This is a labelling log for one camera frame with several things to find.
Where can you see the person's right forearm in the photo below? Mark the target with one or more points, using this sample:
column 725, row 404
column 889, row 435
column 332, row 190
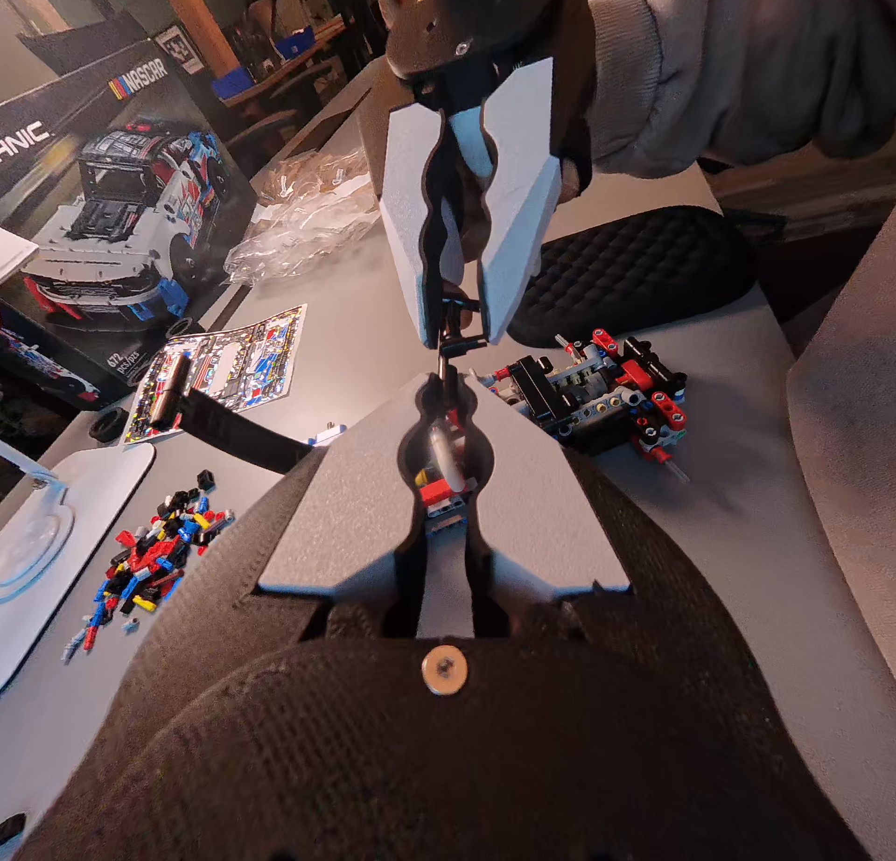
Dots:
column 735, row 70

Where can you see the holographic sticker sheet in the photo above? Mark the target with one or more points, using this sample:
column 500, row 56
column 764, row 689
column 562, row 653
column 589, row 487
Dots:
column 238, row 364

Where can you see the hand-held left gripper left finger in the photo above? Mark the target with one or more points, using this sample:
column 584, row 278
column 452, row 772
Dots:
column 336, row 525

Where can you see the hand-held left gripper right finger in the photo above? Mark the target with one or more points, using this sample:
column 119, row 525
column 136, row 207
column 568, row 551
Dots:
column 553, row 525

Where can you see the lego car chassis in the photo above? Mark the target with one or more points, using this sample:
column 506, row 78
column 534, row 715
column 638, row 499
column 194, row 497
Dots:
column 539, row 392

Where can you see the clear plastic bag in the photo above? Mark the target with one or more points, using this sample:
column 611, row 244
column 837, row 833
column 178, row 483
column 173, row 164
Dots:
column 301, row 224

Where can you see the pile of colourful lego pieces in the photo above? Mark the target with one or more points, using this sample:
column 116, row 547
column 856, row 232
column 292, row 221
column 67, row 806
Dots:
column 154, row 546

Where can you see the black wrist rest pad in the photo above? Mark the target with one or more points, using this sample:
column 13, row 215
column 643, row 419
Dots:
column 630, row 273

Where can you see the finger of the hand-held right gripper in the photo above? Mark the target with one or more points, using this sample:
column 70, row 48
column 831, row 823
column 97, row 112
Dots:
column 525, row 175
column 406, row 189

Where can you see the small black lego assembly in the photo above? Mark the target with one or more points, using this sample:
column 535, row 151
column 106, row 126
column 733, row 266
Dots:
column 448, row 378

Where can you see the black lego set box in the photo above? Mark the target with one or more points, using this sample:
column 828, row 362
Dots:
column 140, row 175

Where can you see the lego instruction booklet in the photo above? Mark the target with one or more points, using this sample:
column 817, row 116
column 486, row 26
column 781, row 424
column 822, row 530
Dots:
column 14, row 252

